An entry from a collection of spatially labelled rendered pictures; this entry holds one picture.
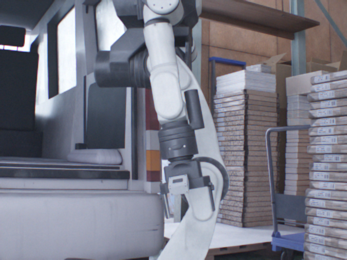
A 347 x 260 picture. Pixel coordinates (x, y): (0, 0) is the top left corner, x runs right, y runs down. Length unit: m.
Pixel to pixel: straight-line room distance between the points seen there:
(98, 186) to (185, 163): 0.75
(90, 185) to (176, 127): 0.76
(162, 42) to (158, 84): 0.11
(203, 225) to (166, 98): 0.38
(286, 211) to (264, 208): 1.15
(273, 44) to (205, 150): 3.77
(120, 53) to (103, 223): 0.62
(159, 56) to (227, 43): 3.48
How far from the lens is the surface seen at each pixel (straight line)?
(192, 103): 1.03
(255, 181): 3.77
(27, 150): 3.44
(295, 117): 3.94
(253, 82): 3.83
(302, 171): 3.92
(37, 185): 1.64
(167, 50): 1.05
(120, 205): 1.59
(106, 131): 2.08
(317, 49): 5.42
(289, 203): 2.67
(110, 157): 1.86
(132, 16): 1.28
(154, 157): 1.70
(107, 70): 1.28
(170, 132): 1.00
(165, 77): 1.00
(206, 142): 1.20
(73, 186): 1.68
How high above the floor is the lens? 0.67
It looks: 4 degrees up
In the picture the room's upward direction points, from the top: 1 degrees clockwise
